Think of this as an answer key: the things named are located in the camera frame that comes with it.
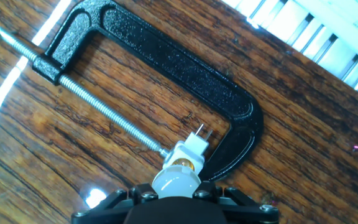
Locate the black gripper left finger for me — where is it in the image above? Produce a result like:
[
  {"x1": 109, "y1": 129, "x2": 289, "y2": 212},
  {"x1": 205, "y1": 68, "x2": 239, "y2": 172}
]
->
[{"x1": 71, "y1": 183, "x2": 160, "y2": 224}]

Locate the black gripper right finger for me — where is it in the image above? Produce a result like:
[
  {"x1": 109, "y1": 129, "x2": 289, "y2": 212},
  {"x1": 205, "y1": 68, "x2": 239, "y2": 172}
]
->
[{"x1": 193, "y1": 182, "x2": 280, "y2": 224}]

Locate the white light bulb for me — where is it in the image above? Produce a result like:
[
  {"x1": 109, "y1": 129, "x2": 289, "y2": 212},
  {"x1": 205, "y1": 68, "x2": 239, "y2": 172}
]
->
[{"x1": 151, "y1": 164, "x2": 202, "y2": 199}]

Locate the white bulb socket adapter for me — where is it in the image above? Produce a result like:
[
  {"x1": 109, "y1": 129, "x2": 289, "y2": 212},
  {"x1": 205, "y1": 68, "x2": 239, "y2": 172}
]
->
[{"x1": 162, "y1": 123, "x2": 214, "y2": 177}]

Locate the brown wooden board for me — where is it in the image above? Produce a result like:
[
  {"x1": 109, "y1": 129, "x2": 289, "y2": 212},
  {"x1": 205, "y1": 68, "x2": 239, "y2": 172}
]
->
[{"x1": 0, "y1": 0, "x2": 358, "y2": 224}]

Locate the black C-clamp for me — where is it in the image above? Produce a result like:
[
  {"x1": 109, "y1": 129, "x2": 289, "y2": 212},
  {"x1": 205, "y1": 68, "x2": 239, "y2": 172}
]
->
[{"x1": 0, "y1": 0, "x2": 265, "y2": 183}]

